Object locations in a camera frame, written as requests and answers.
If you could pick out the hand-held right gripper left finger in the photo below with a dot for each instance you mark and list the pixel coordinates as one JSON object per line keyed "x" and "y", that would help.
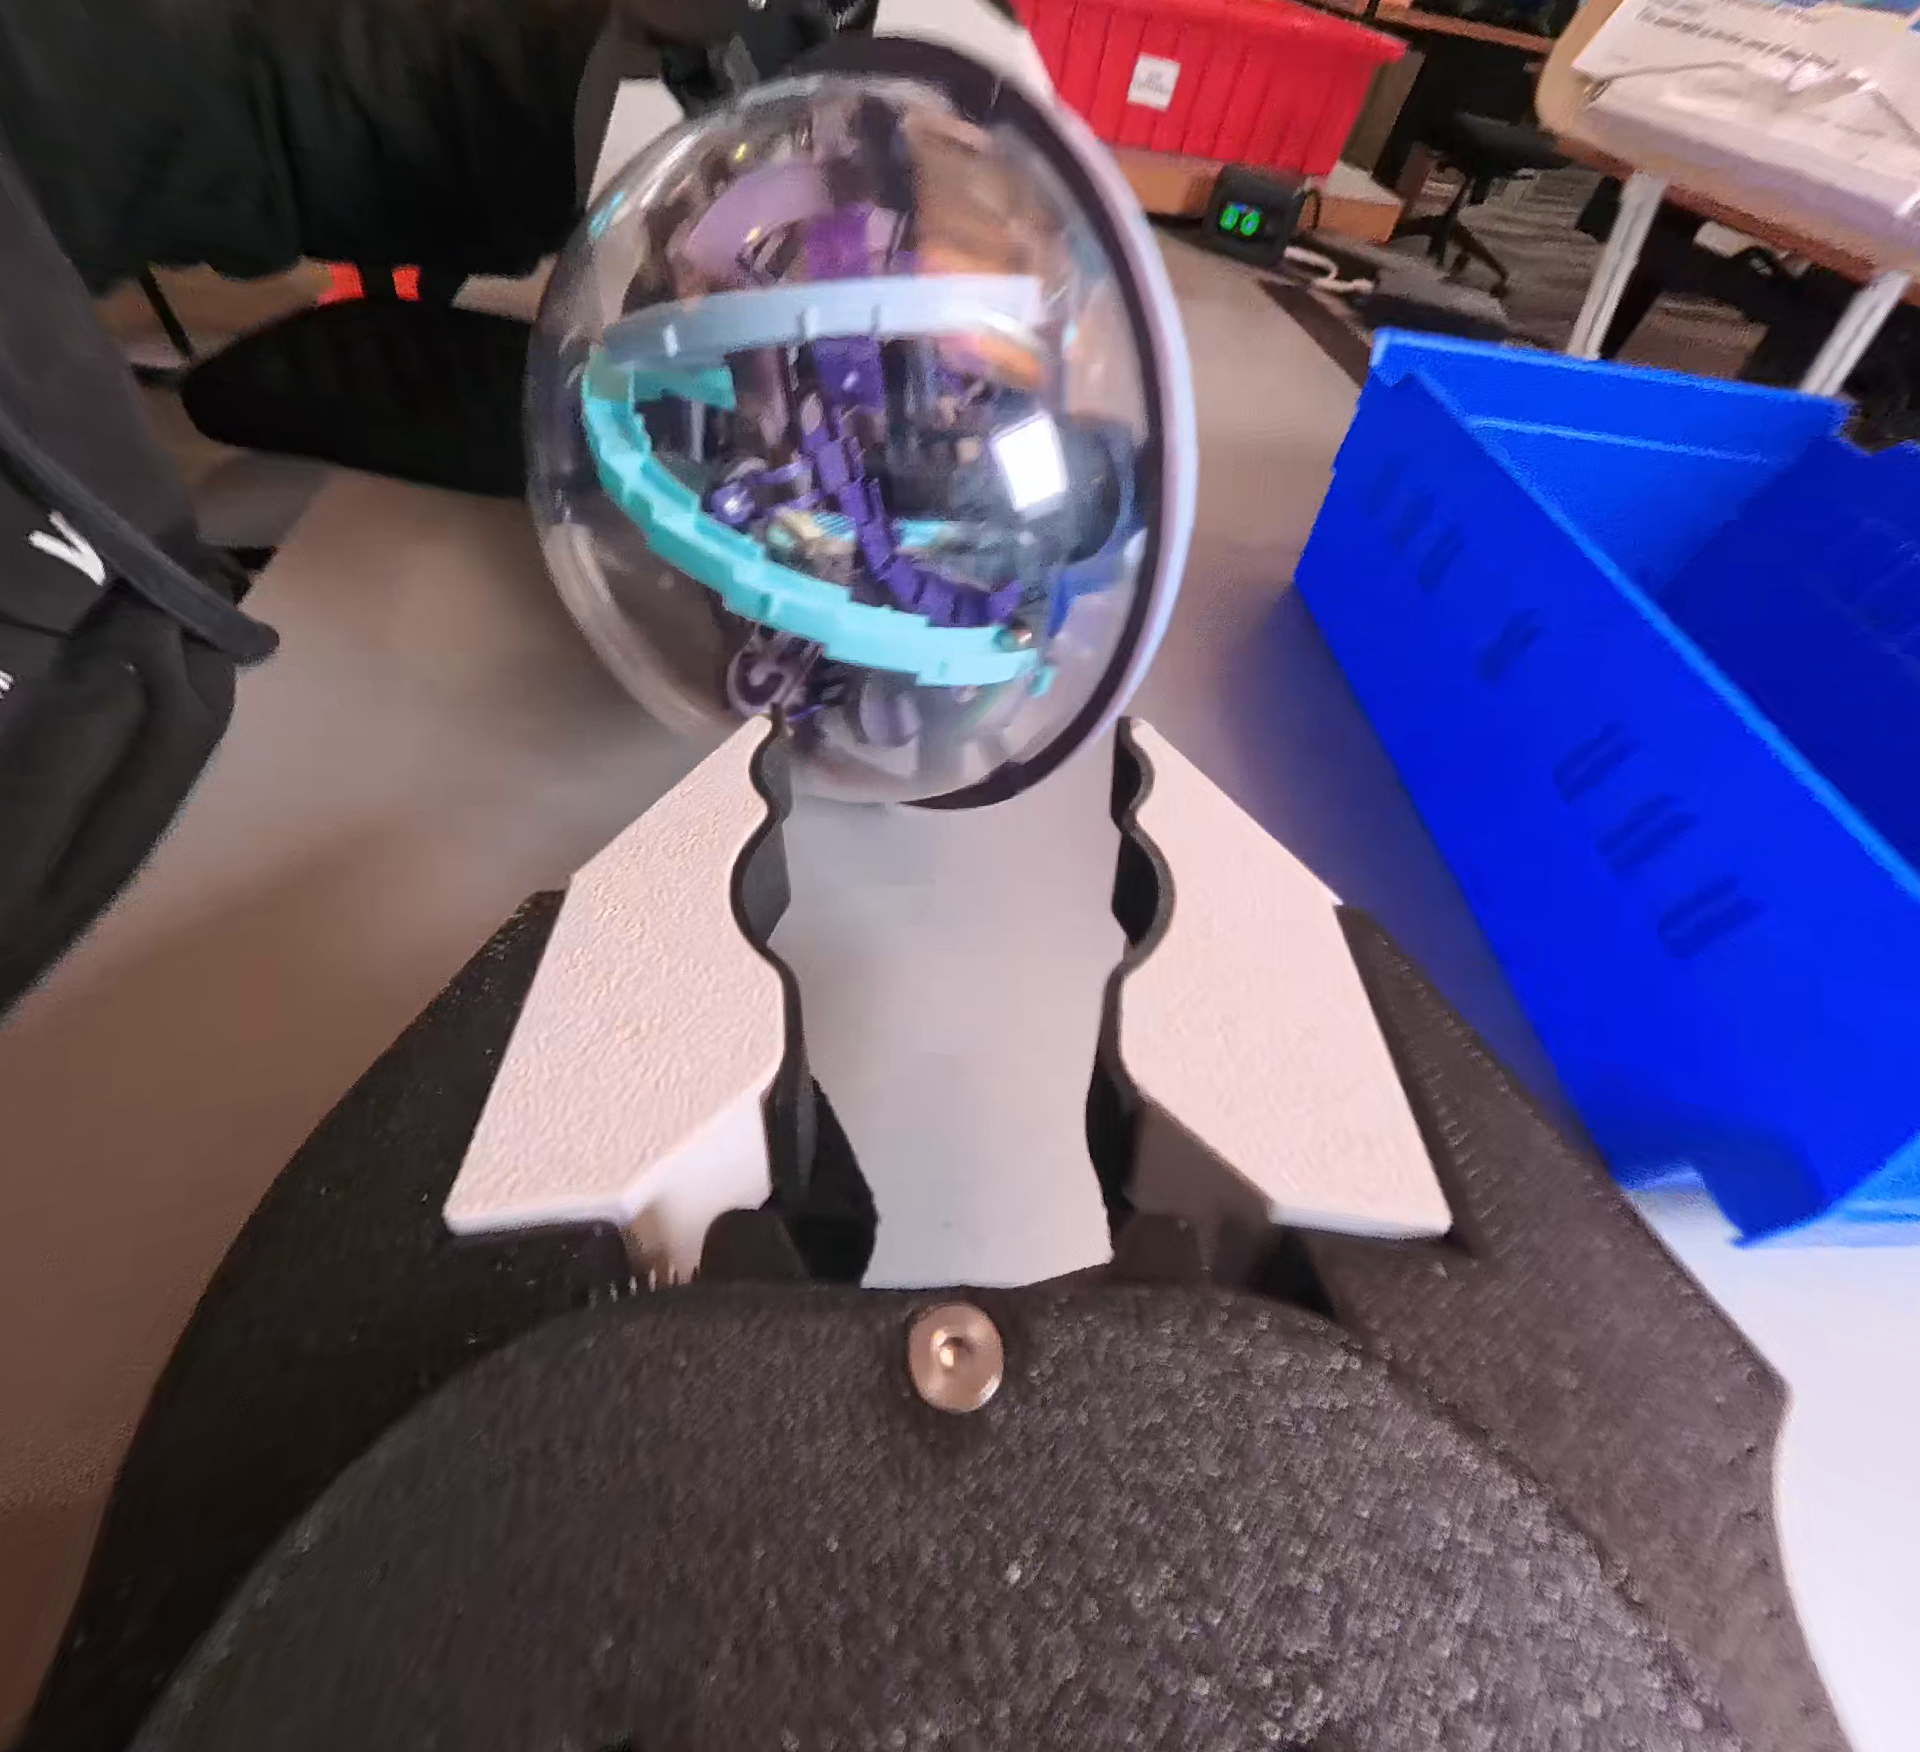
{"x": 629, "y": 1064}

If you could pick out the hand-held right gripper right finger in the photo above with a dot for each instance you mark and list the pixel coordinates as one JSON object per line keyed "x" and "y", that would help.
{"x": 1276, "y": 1064}

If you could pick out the clear plastic maze ball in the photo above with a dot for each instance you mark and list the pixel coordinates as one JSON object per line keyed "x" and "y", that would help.
{"x": 839, "y": 433}

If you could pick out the person's left forearm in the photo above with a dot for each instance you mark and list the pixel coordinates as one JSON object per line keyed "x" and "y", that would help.
{"x": 302, "y": 87}

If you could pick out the red plastic bin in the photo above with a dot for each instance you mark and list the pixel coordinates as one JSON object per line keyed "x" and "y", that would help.
{"x": 1201, "y": 58}

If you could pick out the black charger with green display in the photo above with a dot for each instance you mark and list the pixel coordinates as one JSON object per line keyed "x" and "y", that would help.
{"x": 1258, "y": 219}

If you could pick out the black perforated chair armrest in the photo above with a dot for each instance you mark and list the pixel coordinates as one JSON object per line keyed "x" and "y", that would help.
{"x": 359, "y": 402}

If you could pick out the blue plastic bin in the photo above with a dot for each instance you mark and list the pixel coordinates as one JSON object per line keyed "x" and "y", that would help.
{"x": 1815, "y": 641}
{"x": 1576, "y": 807}

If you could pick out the wooden background desk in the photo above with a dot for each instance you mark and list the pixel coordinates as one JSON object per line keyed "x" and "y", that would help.
{"x": 1471, "y": 34}

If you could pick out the person's black printed hoodie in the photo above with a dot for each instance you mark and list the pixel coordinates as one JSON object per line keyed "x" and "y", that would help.
{"x": 90, "y": 657}

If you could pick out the instruction sheet on clipboard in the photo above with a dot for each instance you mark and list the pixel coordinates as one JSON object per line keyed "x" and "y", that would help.
{"x": 1770, "y": 131}

